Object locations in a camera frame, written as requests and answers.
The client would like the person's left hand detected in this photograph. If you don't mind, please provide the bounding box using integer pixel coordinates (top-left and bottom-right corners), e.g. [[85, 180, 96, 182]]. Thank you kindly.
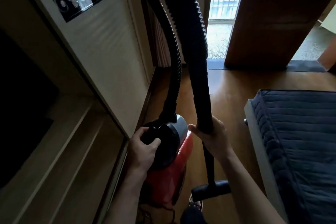
[[127, 126, 162, 172]]

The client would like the person's right hand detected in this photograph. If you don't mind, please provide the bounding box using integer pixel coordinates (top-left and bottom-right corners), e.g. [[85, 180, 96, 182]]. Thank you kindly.
[[187, 116, 235, 163]]

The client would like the black vacuum wand with nozzle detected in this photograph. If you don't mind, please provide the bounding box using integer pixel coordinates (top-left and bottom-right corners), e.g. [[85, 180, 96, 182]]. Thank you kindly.
[[182, 56, 232, 202]]

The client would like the red canister vacuum cleaner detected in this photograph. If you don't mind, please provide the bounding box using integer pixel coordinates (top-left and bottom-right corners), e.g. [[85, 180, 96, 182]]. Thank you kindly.
[[140, 114, 194, 206]]

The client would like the person's right forearm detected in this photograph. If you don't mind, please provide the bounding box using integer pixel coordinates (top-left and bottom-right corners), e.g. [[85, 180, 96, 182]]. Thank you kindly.
[[216, 150, 288, 224]]

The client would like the person's left forearm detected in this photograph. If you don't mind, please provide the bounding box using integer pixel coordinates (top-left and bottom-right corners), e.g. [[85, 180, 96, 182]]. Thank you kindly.
[[104, 166, 150, 224]]

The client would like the patterned slipper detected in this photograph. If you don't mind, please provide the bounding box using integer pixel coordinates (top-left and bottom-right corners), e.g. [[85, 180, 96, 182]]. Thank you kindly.
[[188, 194, 204, 210]]

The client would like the person's dark trouser leg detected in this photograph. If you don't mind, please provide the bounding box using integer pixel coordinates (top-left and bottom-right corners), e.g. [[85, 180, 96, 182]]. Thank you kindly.
[[180, 205, 208, 224]]

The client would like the beige shelf cabinet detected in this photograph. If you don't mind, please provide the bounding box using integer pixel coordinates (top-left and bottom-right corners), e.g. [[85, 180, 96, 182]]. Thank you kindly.
[[0, 0, 130, 224]]

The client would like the brown slatted cabinet door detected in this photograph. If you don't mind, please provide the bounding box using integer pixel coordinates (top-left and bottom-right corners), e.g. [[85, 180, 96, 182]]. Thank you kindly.
[[146, 0, 172, 68]]

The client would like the white sliding wardrobe door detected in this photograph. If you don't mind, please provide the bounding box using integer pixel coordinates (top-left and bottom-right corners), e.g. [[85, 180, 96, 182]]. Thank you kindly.
[[16, 0, 156, 138]]

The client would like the blue quilted bed cover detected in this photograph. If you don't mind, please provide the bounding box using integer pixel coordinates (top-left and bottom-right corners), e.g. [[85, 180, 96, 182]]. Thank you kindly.
[[250, 89, 336, 224]]

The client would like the dark door threshold strip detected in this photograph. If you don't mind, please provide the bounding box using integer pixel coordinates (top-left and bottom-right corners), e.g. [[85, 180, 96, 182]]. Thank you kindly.
[[207, 58, 327, 73]]

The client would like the brown wooden door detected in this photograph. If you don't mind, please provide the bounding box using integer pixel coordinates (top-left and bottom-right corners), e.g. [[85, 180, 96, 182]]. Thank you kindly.
[[224, 0, 336, 69]]

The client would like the white bed frame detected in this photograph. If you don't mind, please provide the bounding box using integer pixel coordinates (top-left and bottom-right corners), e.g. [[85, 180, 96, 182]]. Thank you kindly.
[[244, 100, 289, 224]]

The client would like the black corrugated vacuum hose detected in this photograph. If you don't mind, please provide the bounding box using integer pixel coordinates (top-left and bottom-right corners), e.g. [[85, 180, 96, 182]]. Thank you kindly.
[[135, 0, 210, 127]]

